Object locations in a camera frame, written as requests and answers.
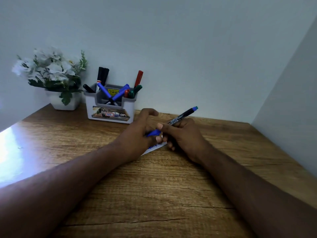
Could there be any person's right hand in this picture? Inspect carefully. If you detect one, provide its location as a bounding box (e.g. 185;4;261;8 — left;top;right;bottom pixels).
157;118;211;164

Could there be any person's left hand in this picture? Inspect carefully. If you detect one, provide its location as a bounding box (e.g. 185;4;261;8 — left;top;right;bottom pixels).
116;108;163;163

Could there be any black marker pen body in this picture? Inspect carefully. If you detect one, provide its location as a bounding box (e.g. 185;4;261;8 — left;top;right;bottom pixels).
167;106;198;126

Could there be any person's right forearm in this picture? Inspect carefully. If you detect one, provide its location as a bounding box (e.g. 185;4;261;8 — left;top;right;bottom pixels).
197;147;317;238

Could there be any person's left forearm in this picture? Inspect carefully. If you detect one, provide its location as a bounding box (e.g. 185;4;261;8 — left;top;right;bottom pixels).
0;140;132;238

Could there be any white paper box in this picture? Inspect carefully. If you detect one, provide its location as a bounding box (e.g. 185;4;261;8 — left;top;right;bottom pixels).
141;142;168;156

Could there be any tall red marker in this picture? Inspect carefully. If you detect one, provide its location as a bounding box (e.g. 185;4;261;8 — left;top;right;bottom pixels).
134;70;144;88

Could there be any grey white pen holder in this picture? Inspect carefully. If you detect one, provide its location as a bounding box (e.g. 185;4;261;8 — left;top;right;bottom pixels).
84;83;136;124

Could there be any white flower pot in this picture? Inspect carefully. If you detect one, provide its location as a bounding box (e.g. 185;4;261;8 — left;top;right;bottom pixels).
45;90;82;111

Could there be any white artificial flower bunch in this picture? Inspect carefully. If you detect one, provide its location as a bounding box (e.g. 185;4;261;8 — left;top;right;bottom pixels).
11;47;88;106

